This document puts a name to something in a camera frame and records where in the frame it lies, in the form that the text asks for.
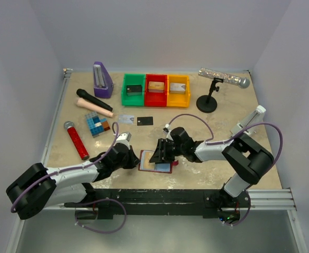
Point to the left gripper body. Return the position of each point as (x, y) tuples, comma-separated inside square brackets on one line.
[(125, 164)]

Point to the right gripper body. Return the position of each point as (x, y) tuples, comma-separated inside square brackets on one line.
[(177, 150)]

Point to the red leather card holder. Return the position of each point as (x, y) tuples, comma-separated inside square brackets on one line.
[(161, 167)]

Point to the grey credit card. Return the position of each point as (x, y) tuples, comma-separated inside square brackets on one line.
[(145, 121)]

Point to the blue credit card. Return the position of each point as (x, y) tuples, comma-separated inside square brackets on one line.
[(126, 119)]

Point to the gold credit card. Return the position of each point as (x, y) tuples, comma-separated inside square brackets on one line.
[(145, 164)]

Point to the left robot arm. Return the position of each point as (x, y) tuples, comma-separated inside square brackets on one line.
[(39, 187)]

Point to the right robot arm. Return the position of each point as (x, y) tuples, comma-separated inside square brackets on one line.
[(248, 158)]

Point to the silver card stack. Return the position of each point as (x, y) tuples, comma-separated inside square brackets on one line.
[(177, 88)]

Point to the gold card stack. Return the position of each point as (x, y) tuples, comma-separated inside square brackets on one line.
[(156, 87)]

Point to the black card stack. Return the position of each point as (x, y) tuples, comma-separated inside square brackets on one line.
[(134, 90)]

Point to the red glitter microphone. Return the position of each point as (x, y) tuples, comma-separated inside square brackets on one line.
[(77, 142)]

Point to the blue toy brick block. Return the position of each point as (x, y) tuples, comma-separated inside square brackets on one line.
[(96, 125)]

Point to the yellow plastic bin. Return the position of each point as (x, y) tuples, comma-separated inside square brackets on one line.
[(178, 100)]

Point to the black microphone stand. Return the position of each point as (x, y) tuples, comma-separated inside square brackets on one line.
[(207, 103)]

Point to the red plastic bin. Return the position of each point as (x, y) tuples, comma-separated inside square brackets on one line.
[(155, 94)]

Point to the pink microphone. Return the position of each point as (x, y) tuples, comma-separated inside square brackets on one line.
[(90, 106)]

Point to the purple metronome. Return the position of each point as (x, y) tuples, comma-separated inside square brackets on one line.
[(103, 84)]

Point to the black microphone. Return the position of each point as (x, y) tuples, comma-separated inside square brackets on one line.
[(86, 96)]

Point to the green plastic bin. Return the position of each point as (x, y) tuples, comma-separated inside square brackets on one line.
[(133, 79)]

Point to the white metronome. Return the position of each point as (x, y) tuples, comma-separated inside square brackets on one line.
[(255, 117)]

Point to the silver glitter microphone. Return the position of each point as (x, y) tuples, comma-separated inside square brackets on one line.
[(241, 82)]

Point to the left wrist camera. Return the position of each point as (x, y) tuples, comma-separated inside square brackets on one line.
[(124, 138)]

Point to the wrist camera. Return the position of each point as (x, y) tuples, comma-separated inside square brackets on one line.
[(124, 138), (167, 130)]

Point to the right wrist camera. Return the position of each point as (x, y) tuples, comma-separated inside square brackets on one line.
[(167, 130)]

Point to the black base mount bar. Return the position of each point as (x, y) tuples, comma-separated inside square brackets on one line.
[(159, 202)]

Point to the aluminium frame rail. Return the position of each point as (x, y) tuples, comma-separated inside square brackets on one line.
[(49, 141)]

